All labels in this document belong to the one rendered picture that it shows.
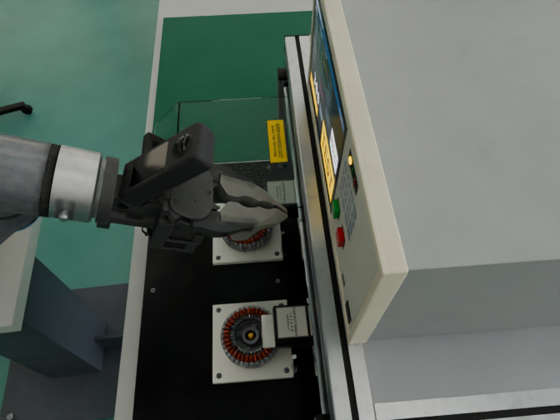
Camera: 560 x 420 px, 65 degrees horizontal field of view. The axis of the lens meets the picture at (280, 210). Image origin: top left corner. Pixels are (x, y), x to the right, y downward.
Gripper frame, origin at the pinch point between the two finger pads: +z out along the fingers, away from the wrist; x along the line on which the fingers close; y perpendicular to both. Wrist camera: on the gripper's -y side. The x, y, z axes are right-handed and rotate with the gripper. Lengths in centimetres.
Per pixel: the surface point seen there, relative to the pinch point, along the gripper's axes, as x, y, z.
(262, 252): -14.8, 38.0, 14.8
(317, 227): -1.4, 4.5, 7.8
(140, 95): -150, 133, -6
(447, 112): -2.2, -18.7, 10.0
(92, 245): -63, 139, -17
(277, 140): -21.6, 10.7, 6.3
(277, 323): 3.7, 29.1, 12.8
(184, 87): -71, 49, -1
